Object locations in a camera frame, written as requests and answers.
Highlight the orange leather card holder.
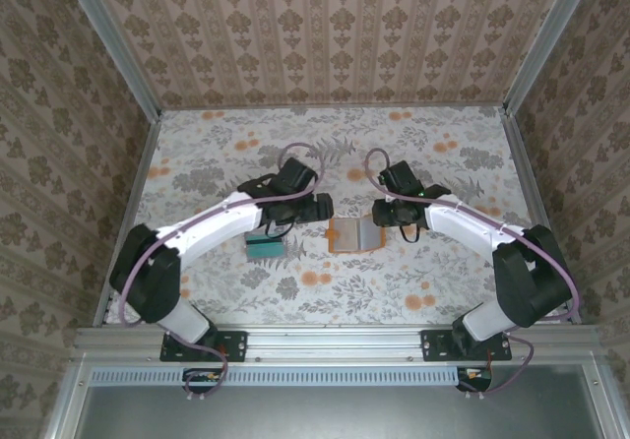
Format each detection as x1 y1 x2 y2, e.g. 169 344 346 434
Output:
326 216 386 256

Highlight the grey metal sheet panel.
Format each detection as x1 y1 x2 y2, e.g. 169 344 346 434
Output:
73 384 606 439

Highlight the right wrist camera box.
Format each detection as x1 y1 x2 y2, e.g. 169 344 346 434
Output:
378 159 424 199

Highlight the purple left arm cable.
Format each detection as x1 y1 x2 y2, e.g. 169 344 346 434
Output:
117 142 329 404

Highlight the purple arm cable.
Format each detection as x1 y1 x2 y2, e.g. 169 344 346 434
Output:
117 142 329 404
363 147 582 401

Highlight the aluminium side rail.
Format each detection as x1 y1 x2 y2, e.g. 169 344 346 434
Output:
93 111 163 327
499 106 582 325

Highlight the aluminium mounting rail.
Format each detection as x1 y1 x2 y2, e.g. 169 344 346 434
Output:
73 324 604 361

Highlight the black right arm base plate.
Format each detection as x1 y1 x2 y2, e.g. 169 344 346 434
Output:
420 329 513 363

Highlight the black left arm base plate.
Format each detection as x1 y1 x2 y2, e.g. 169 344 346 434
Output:
159 329 248 363

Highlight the grey slotted cable duct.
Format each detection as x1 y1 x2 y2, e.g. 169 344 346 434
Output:
91 365 493 386

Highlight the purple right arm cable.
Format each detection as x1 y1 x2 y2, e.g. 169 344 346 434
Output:
363 147 582 401

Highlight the aluminium frame post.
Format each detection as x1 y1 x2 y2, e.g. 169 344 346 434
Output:
504 0 599 115
58 0 163 120

